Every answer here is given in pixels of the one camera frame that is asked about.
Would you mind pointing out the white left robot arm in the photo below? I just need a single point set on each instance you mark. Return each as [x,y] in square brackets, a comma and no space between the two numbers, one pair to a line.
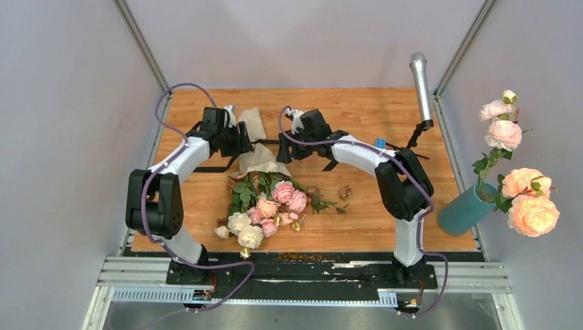
[154,205]

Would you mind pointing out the peach roses in vase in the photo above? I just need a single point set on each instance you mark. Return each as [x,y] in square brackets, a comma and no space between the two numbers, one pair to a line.
[524,194]

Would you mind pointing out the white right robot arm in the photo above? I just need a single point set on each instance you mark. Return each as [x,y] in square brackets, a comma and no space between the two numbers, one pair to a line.
[403,184]

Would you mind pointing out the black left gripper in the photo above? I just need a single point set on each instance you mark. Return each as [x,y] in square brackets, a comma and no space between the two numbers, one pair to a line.
[243,144]

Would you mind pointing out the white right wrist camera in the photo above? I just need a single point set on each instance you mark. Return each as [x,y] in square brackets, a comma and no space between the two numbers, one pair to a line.
[295,116]

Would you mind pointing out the white slotted cable duct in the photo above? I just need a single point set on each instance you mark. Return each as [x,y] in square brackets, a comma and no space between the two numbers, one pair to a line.
[192,296]

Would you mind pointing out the blue toy brick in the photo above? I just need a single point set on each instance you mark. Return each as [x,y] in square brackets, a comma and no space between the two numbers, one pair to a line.
[380,143]

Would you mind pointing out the teal ceramic vase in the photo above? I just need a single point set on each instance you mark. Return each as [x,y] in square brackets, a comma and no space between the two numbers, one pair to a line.
[466,210]

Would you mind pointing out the dried brown rose head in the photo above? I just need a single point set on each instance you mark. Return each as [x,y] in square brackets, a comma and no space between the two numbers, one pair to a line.
[344,192]

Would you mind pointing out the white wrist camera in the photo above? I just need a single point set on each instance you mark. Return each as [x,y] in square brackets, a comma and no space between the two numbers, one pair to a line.
[295,116]
[230,118]

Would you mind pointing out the rose bouquet with green leaves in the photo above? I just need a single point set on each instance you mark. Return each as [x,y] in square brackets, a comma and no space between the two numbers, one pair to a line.
[263,203]

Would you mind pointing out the brown kraft wrapping paper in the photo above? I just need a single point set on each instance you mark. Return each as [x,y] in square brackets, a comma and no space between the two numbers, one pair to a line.
[261,159]

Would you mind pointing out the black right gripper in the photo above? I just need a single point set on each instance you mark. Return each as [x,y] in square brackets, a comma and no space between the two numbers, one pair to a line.
[286,154]

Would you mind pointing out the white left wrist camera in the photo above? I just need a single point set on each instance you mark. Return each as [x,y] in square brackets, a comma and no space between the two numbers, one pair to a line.
[230,118]

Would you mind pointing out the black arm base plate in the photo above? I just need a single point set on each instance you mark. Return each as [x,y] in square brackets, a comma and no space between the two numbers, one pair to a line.
[303,275]

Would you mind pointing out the silver microphone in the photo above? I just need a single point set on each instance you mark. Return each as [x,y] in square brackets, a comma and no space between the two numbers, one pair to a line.
[418,66]

